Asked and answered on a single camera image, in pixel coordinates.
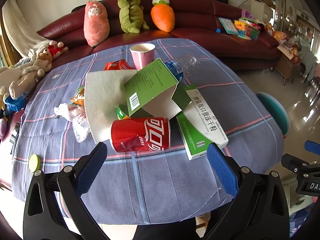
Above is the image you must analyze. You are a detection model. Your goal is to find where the white plastic bag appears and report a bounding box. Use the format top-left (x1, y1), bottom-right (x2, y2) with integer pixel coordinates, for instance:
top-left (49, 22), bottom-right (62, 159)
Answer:
top-left (54, 103), bottom-right (90, 143)

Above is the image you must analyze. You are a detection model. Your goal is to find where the green white medicine box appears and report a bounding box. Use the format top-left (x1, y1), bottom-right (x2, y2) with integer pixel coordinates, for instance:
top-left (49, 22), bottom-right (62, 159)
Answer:
top-left (176, 85), bottom-right (228, 160)

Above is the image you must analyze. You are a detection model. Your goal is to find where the red Coca-Cola can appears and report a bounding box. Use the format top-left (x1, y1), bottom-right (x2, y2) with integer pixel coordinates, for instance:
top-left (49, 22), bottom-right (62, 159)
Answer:
top-left (110, 117), bottom-right (171, 153)

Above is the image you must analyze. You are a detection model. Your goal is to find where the white paper towel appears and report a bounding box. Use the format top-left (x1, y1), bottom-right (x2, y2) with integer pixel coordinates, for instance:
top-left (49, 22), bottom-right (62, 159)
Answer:
top-left (84, 70), bottom-right (137, 144)

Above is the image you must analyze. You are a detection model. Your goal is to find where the clear plastic water bottle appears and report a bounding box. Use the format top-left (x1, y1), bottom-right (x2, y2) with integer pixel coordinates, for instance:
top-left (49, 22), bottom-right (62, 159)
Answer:
top-left (164, 54), bottom-right (200, 82)

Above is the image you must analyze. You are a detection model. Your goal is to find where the green cardboard box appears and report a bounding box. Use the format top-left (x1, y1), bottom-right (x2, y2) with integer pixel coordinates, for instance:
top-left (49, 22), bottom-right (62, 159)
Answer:
top-left (124, 59), bottom-right (191, 119)

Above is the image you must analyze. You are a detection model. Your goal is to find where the orange snack packet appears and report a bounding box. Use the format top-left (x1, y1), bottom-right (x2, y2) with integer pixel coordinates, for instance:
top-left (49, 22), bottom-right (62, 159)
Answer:
top-left (104, 59), bottom-right (133, 70)

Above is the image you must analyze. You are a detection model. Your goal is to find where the pink paper cup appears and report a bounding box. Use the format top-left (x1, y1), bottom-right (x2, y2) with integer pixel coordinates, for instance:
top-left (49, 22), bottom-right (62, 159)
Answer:
top-left (130, 43), bottom-right (156, 70)

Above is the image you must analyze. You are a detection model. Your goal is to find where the teal trash bucket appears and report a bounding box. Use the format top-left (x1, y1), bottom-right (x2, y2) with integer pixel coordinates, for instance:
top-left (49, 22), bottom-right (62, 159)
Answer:
top-left (256, 92), bottom-right (291, 137)

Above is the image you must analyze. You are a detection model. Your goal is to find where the green bottle lid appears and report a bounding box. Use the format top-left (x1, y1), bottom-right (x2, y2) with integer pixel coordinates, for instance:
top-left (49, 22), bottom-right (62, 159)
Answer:
top-left (28, 154), bottom-right (41, 173)

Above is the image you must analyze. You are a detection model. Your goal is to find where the plaid purple tablecloth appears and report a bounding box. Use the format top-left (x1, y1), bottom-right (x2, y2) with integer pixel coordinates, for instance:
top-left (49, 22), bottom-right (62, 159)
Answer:
top-left (11, 38), bottom-right (284, 224)

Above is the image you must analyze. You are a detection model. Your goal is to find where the wooden side table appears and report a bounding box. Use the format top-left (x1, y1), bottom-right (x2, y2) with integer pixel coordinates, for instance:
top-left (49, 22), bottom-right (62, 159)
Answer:
top-left (274, 54), bottom-right (301, 85)

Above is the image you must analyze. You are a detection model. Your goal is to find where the blue plastic basket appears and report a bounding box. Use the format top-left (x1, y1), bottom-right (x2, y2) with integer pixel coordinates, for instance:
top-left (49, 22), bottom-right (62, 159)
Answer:
top-left (5, 93), bottom-right (28, 112)

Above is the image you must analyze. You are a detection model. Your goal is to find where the white rabbit plush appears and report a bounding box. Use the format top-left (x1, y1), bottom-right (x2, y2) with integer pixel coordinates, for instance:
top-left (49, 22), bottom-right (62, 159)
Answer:
top-left (0, 59), bottom-right (52, 110)

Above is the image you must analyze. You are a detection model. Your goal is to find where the teal children's book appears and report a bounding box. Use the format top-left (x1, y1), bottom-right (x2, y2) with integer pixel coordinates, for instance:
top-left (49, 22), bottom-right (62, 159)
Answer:
top-left (219, 17), bottom-right (239, 35)

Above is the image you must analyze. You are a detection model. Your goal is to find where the dark red leather sofa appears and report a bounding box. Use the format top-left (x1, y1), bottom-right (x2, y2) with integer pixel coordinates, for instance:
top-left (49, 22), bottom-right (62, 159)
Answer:
top-left (38, 0), bottom-right (281, 70)

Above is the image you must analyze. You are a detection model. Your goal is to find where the pink plush toy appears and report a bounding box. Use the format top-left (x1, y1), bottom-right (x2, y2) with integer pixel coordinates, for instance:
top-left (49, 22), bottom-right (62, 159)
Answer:
top-left (84, 0), bottom-right (110, 47)

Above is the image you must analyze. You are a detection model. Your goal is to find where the orange carrot plush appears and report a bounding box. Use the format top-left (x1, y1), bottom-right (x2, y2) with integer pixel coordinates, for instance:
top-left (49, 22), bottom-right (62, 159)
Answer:
top-left (151, 0), bottom-right (175, 33)

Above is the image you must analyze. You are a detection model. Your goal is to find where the green dinosaur plush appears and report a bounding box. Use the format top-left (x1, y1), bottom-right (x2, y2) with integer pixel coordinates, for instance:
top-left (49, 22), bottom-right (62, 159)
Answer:
top-left (118, 0), bottom-right (150, 34)

